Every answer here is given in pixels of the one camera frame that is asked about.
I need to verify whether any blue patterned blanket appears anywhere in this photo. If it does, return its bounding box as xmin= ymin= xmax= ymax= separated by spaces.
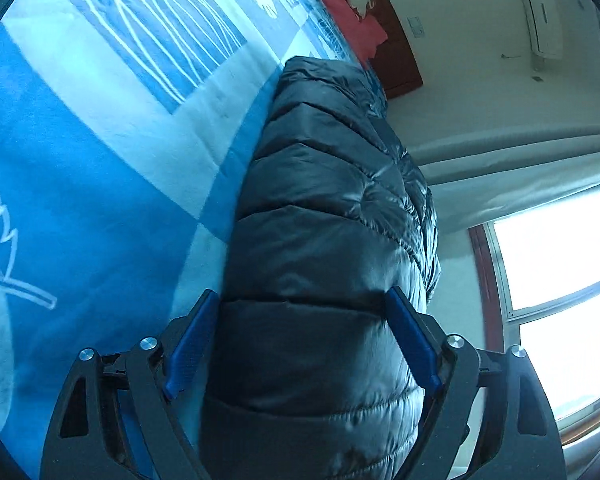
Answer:
xmin=0 ymin=0 xmax=387 ymax=480

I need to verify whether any white air conditioner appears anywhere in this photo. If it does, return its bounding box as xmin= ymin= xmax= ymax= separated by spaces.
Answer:
xmin=511 ymin=0 xmax=567 ymax=59

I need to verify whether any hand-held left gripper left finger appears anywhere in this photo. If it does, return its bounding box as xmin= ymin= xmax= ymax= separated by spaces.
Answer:
xmin=40 ymin=289 xmax=222 ymax=480

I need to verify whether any red pillow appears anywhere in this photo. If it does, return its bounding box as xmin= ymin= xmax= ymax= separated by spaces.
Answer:
xmin=292 ymin=0 xmax=389 ymax=64

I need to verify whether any long pale curtain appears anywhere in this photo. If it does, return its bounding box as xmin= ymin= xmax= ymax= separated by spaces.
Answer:
xmin=405 ymin=115 xmax=600 ymax=235

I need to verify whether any red-framed window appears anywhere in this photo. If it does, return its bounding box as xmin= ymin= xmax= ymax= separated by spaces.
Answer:
xmin=467 ymin=175 xmax=600 ymax=450

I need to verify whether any black puffer jacket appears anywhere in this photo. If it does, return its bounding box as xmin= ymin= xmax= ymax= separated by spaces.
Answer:
xmin=200 ymin=56 xmax=442 ymax=480

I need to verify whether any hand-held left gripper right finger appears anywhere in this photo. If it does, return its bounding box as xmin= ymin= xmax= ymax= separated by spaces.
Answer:
xmin=384 ymin=285 xmax=567 ymax=480

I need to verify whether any brown wooden headboard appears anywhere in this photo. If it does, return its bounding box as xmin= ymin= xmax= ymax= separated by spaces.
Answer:
xmin=350 ymin=0 xmax=425 ymax=102

